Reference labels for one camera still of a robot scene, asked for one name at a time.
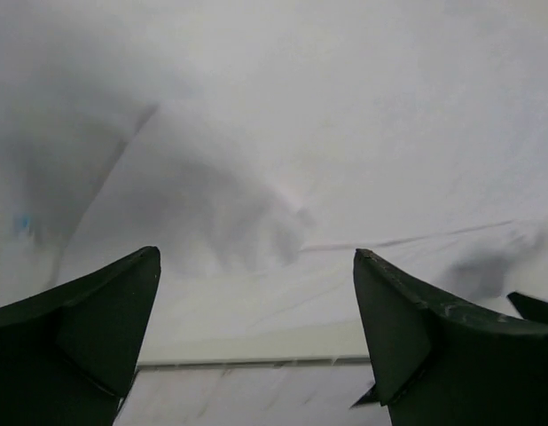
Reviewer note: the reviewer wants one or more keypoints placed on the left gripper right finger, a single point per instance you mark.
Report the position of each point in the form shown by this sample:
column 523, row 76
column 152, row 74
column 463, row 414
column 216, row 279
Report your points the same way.
column 438, row 359

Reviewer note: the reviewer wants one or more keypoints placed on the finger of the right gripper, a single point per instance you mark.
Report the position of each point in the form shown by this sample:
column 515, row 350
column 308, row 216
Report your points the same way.
column 530, row 308

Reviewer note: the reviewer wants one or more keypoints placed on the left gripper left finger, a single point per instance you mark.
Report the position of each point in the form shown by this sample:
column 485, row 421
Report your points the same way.
column 68, row 356

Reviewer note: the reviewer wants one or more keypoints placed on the white t-shirt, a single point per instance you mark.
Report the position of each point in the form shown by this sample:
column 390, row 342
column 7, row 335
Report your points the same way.
column 258, row 144

